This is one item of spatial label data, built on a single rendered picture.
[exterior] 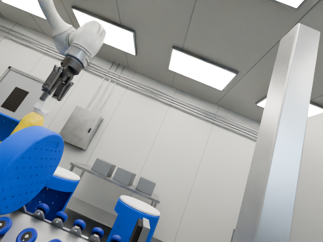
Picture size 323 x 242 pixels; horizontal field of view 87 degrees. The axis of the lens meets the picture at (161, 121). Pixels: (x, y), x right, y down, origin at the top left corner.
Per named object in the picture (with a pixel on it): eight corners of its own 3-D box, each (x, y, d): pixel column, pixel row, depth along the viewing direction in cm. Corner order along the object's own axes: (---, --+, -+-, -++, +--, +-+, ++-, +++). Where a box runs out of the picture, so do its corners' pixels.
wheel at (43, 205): (47, 209, 63) (51, 205, 65) (35, 204, 63) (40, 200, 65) (45, 217, 64) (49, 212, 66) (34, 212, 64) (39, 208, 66)
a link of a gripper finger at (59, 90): (62, 72, 70) (64, 73, 71) (49, 97, 69) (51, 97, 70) (70, 76, 70) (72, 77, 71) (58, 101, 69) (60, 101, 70)
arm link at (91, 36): (98, 60, 74) (81, 62, 81) (114, 34, 78) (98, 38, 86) (77, 39, 66) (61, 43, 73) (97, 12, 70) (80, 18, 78)
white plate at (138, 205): (152, 204, 126) (151, 206, 126) (118, 191, 119) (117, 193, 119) (167, 219, 101) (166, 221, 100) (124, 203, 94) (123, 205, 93)
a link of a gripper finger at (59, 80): (70, 75, 69) (69, 72, 68) (52, 95, 63) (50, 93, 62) (61, 71, 69) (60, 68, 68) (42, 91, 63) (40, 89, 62)
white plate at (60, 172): (24, 157, 100) (23, 159, 100) (53, 175, 88) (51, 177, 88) (62, 166, 124) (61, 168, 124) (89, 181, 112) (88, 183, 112)
